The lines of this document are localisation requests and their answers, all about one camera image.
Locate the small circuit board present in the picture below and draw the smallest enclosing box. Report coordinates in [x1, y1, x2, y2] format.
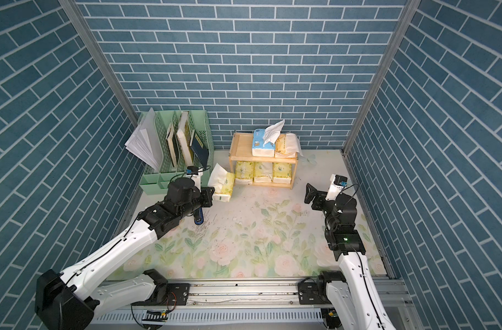
[142, 310, 168, 324]

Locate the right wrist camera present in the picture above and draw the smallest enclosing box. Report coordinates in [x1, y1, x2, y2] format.
[325, 174, 348, 201]

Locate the orange tissue pack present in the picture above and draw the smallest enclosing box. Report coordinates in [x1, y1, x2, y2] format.
[275, 133, 303, 158]

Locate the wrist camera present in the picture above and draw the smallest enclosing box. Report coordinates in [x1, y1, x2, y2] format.
[186, 166, 202, 189]
[325, 174, 348, 201]

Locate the yellow tissue pack with tissue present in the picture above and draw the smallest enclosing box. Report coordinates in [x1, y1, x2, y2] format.
[208, 164, 235, 202]

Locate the white paper stack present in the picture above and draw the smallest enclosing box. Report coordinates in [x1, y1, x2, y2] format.
[125, 109, 164, 171]

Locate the wooden two-tier shelf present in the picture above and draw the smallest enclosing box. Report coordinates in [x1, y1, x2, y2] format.
[229, 132, 298, 189]

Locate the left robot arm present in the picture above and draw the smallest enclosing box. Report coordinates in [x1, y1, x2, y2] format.
[35, 177, 215, 329]

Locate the thick yellow-cover book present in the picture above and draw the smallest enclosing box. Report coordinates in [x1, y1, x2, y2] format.
[176, 111, 194, 166]

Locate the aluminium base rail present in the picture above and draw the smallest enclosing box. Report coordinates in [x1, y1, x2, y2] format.
[109, 278, 421, 329]

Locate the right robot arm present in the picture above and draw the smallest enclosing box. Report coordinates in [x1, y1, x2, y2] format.
[304, 183, 395, 329]

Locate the thin black-cover book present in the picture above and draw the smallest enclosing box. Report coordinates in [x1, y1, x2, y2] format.
[166, 124, 179, 168]

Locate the blue tissue box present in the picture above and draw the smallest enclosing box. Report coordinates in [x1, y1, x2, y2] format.
[252, 120, 285, 158]

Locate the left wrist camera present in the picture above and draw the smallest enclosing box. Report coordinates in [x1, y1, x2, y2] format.
[186, 166, 202, 189]

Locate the green desk file organizer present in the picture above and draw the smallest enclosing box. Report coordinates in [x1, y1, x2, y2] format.
[140, 110, 215, 195]

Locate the blue stapler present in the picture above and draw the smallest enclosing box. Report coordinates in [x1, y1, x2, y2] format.
[193, 208, 204, 226]

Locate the dark blue book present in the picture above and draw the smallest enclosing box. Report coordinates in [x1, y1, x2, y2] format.
[189, 129, 209, 168]

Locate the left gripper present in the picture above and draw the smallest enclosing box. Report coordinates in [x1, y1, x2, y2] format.
[177, 186, 217, 220]

